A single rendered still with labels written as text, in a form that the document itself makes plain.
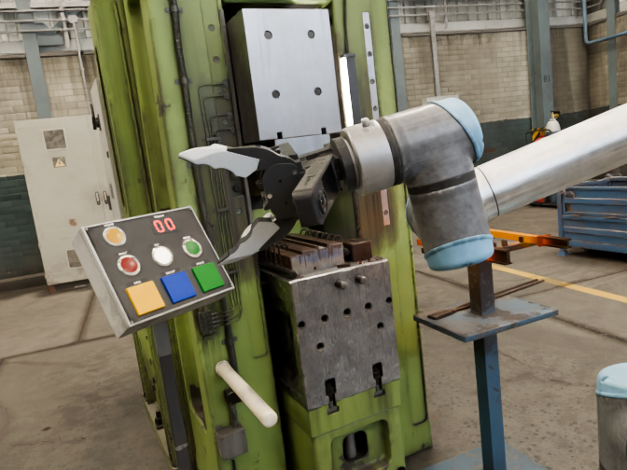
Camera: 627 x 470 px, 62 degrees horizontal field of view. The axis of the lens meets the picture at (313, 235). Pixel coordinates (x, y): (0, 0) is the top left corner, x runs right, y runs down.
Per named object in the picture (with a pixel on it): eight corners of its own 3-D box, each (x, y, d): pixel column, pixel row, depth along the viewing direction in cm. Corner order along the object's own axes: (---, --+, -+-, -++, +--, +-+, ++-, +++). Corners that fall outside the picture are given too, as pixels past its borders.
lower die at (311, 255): (344, 264, 182) (341, 240, 180) (292, 276, 173) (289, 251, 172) (295, 250, 219) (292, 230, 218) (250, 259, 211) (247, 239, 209)
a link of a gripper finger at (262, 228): (233, 258, 73) (274, 209, 71) (237, 279, 68) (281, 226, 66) (215, 247, 72) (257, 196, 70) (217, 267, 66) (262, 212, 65)
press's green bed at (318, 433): (411, 494, 197) (399, 378, 189) (325, 536, 181) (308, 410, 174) (340, 432, 246) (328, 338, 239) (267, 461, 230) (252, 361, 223)
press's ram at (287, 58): (363, 130, 180) (351, 8, 174) (259, 141, 164) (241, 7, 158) (310, 139, 218) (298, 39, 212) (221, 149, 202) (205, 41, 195)
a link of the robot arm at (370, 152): (398, 196, 66) (386, 122, 62) (362, 207, 65) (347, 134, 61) (376, 174, 74) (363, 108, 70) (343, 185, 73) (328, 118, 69)
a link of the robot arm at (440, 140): (495, 164, 65) (477, 85, 64) (402, 193, 64) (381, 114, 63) (465, 166, 74) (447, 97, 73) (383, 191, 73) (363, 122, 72)
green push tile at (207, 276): (225, 284, 146) (213, 261, 147) (204, 291, 140) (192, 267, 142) (221, 287, 147) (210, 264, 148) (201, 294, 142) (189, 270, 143)
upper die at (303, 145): (332, 161, 176) (329, 133, 175) (278, 169, 168) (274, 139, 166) (284, 166, 214) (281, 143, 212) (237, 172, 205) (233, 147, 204)
